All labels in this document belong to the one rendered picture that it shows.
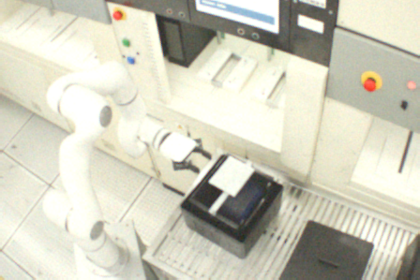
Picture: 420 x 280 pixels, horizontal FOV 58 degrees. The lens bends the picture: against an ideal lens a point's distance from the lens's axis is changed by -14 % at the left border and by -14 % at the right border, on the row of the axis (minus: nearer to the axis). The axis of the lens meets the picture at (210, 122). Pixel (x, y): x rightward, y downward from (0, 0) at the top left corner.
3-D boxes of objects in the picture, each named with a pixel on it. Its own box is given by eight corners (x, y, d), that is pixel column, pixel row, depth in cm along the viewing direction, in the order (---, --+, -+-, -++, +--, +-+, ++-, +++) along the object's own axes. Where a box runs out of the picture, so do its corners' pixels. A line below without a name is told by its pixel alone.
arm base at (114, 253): (88, 280, 151) (70, 265, 136) (82, 239, 163) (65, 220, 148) (132, 272, 153) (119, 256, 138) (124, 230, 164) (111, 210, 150)
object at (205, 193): (230, 182, 174) (226, 135, 150) (272, 204, 166) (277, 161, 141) (194, 226, 163) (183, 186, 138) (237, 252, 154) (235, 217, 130)
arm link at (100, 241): (95, 257, 138) (69, 230, 119) (58, 233, 145) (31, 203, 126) (112, 232, 144) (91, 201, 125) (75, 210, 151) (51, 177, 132)
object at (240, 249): (225, 175, 177) (222, 152, 164) (282, 207, 166) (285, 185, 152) (184, 226, 164) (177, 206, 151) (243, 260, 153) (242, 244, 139)
